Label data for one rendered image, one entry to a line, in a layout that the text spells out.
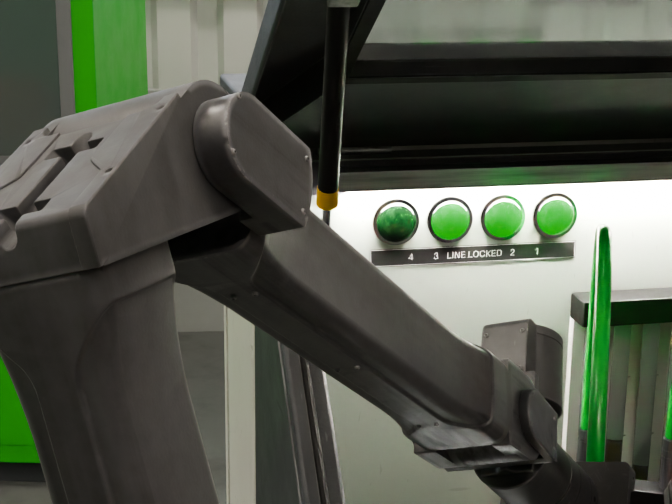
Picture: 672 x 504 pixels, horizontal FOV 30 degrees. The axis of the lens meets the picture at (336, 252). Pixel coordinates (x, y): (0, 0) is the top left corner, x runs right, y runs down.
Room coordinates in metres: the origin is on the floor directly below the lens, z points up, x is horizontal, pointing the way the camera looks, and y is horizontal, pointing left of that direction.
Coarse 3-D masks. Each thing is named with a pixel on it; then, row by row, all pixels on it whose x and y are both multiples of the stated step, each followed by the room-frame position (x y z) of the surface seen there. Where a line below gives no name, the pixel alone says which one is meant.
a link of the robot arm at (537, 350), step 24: (504, 336) 0.86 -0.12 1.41; (528, 336) 0.85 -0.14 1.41; (552, 336) 0.87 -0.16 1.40; (528, 360) 0.84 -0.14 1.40; (552, 360) 0.86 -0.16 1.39; (552, 384) 0.84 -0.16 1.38; (528, 408) 0.75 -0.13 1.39; (552, 408) 0.79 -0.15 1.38; (528, 432) 0.75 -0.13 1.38; (552, 432) 0.78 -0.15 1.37; (552, 456) 0.77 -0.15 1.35
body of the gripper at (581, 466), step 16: (576, 464) 0.84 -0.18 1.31; (592, 464) 0.88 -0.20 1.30; (608, 464) 0.87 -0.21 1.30; (624, 464) 0.87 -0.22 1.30; (576, 480) 0.83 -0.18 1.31; (592, 480) 0.87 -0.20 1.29; (608, 480) 0.86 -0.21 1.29; (624, 480) 0.86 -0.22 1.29; (576, 496) 0.83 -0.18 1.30; (592, 496) 0.85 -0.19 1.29; (608, 496) 0.85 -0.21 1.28; (624, 496) 0.85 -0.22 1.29
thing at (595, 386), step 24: (600, 240) 1.08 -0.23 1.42; (600, 264) 1.04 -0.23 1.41; (600, 288) 1.01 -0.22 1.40; (600, 312) 0.98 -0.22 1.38; (600, 336) 0.96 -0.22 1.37; (600, 360) 0.95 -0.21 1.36; (600, 384) 0.93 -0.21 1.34; (600, 408) 0.92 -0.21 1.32; (600, 432) 0.91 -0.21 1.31; (600, 456) 0.90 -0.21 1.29
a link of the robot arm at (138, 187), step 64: (64, 128) 0.53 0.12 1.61; (128, 128) 0.48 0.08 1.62; (192, 128) 0.50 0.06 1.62; (0, 192) 0.47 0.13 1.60; (64, 192) 0.45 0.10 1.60; (128, 192) 0.45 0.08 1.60; (192, 192) 0.49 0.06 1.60; (0, 256) 0.44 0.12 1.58; (64, 256) 0.43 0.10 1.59; (128, 256) 0.44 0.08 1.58; (0, 320) 0.44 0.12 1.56; (64, 320) 0.43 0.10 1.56; (128, 320) 0.44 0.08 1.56; (64, 384) 0.43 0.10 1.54; (128, 384) 0.43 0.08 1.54; (64, 448) 0.43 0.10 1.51; (128, 448) 0.42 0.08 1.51; (192, 448) 0.45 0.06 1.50
